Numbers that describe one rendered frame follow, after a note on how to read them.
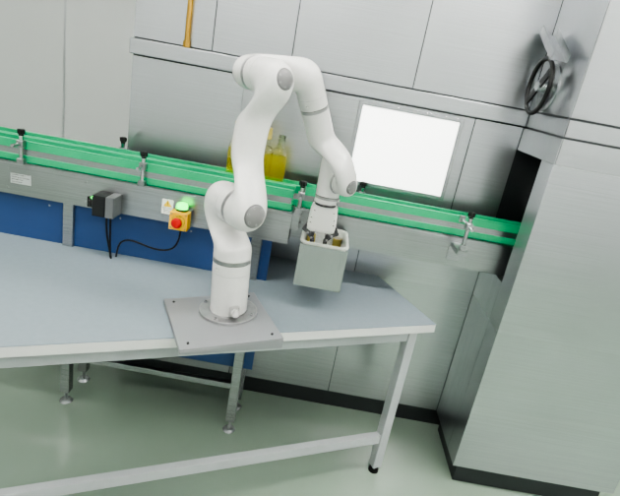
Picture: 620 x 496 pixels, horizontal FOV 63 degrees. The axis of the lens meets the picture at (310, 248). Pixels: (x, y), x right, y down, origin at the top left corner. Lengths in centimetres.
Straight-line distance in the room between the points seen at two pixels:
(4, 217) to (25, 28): 376
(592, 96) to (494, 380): 110
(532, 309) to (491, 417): 50
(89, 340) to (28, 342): 15
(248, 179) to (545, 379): 144
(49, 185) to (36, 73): 376
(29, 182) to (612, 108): 210
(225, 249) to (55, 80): 441
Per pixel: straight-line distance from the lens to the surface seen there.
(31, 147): 221
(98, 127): 566
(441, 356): 257
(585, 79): 197
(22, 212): 230
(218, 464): 202
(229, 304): 164
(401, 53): 218
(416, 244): 209
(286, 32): 218
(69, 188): 216
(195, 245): 206
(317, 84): 161
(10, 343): 160
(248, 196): 148
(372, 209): 205
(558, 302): 214
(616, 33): 200
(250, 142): 149
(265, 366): 258
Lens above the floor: 157
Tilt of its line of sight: 19 degrees down
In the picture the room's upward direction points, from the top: 11 degrees clockwise
